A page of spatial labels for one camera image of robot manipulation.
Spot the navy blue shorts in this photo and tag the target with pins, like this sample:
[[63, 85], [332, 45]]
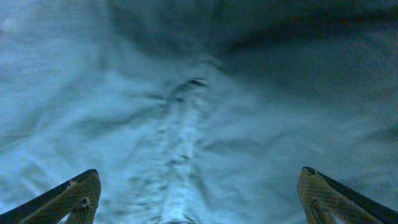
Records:
[[198, 111]]

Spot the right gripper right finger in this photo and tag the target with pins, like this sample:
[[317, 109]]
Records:
[[323, 198]]

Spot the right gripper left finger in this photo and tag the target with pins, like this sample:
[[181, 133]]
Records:
[[77, 199]]

